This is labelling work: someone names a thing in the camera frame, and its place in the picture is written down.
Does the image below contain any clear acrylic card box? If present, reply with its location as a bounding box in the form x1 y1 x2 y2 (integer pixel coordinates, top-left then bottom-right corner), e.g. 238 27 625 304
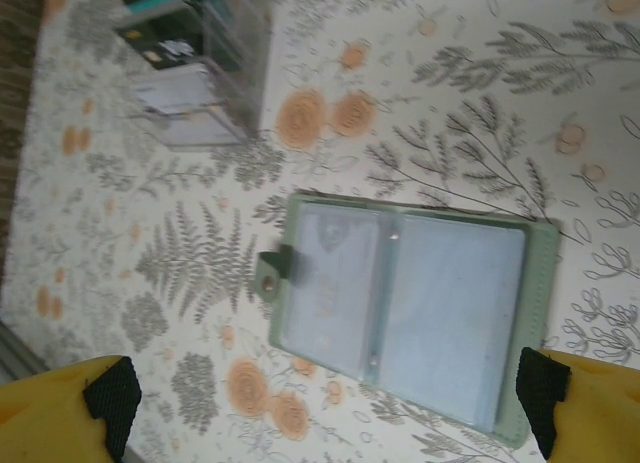
113 0 275 153

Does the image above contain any green card holder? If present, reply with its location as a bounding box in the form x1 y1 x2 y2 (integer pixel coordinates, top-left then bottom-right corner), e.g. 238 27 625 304
257 191 559 457

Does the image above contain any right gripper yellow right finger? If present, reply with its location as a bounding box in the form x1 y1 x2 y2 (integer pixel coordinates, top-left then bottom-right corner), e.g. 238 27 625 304
514 346 640 463

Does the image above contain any silver VIP card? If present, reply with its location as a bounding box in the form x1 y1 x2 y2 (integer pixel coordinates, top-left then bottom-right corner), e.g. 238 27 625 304
283 204 382 373

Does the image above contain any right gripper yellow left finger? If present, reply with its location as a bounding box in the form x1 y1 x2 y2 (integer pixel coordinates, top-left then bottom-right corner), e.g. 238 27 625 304
0 353 145 463

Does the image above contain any floral table cover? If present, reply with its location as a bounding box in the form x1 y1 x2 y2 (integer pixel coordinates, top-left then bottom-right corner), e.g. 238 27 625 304
0 0 640 463

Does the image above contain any black card white print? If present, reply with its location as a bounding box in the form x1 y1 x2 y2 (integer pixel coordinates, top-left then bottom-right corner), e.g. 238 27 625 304
115 13 211 77

